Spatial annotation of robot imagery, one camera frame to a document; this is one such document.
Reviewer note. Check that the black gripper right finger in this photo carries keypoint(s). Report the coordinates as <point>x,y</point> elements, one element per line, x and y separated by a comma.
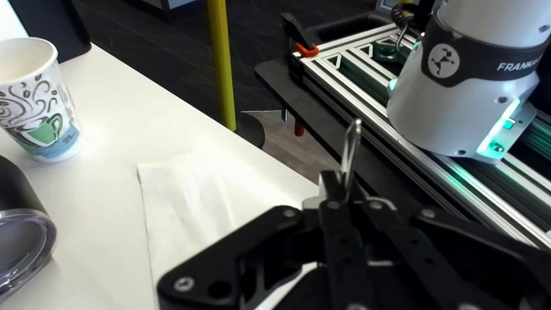
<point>435,259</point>

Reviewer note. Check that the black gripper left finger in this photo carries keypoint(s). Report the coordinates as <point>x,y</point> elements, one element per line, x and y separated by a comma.
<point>229,259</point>

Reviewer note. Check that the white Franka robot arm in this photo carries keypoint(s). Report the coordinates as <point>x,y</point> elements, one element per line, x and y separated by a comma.
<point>458,104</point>

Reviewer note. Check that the white paper napkin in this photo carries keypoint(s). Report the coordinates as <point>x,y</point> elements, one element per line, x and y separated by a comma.
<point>194,208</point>

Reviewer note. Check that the yellow pole with black base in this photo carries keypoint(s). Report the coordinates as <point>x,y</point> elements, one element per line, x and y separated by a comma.
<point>220,58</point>

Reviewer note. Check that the green round item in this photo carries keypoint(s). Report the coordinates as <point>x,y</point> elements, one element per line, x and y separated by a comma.
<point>387,53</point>

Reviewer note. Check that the black tumbler with clear lid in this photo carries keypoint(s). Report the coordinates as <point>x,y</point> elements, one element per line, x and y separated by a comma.
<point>19,230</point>

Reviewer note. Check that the black clamp with orange grip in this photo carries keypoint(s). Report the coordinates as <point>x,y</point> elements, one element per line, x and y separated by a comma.
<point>298,37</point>

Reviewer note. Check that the single printed paper cup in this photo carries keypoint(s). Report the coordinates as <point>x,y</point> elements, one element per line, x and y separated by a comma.
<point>34,110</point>

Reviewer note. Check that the grey floor box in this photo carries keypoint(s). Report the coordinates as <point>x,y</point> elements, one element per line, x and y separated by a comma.
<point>172,6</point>

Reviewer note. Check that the black tall panel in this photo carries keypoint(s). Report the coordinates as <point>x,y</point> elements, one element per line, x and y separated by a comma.
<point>51,27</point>

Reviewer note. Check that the aluminium profile frame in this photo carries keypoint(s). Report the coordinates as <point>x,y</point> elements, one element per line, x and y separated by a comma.
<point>354,98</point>

